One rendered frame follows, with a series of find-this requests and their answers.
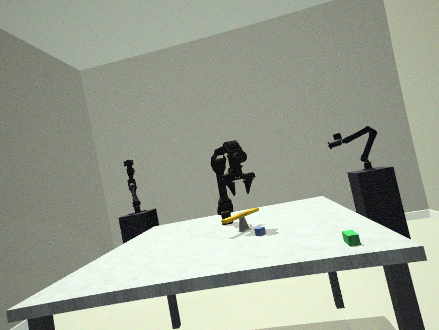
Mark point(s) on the green block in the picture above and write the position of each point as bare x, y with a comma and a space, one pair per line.
351, 238

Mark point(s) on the light blue cube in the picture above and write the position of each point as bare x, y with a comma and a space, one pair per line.
259, 231

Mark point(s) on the yellow bar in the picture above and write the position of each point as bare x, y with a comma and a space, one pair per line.
240, 215

